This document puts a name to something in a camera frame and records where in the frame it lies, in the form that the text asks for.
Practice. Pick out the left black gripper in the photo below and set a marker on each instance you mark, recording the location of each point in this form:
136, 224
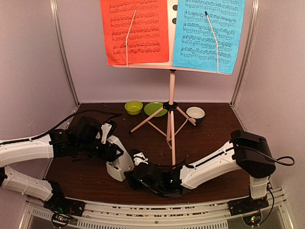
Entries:
108, 154

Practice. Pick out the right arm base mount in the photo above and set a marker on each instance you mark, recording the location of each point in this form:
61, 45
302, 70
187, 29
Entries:
249, 208

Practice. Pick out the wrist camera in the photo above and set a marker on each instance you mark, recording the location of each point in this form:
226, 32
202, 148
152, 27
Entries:
88, 129
138, 157

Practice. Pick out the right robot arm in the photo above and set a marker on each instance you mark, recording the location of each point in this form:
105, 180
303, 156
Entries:
244, 150

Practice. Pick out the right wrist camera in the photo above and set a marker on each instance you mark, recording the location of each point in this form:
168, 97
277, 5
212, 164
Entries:
138, 157

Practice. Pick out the pink music stand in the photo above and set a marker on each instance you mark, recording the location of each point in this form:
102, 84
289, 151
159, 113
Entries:
170, 105

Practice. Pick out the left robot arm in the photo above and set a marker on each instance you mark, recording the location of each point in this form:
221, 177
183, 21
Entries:
56, 144

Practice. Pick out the small lime green bowl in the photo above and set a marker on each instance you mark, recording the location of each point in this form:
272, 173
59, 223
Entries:
133, 107

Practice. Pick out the green plate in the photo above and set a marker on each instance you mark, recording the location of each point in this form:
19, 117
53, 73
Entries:
151, 108

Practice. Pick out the red sheet music page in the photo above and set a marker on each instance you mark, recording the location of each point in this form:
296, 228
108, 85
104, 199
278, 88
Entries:
135, 31

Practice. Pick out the white and navy bowl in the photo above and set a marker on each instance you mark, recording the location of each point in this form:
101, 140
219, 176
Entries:
196, 113

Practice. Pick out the blue felt sheet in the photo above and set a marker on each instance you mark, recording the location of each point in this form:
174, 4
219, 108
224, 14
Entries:
207, 34

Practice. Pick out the aluminium front rail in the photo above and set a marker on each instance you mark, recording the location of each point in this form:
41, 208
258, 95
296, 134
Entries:
205, 215

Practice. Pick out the white metronome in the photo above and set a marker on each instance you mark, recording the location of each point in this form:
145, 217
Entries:
123, 164

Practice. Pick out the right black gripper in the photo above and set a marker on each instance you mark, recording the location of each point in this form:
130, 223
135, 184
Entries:
132, 181

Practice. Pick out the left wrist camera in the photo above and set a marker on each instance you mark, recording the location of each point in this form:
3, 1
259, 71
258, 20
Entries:
88, 129

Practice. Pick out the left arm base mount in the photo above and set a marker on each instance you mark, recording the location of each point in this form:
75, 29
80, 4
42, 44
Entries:
64, 211

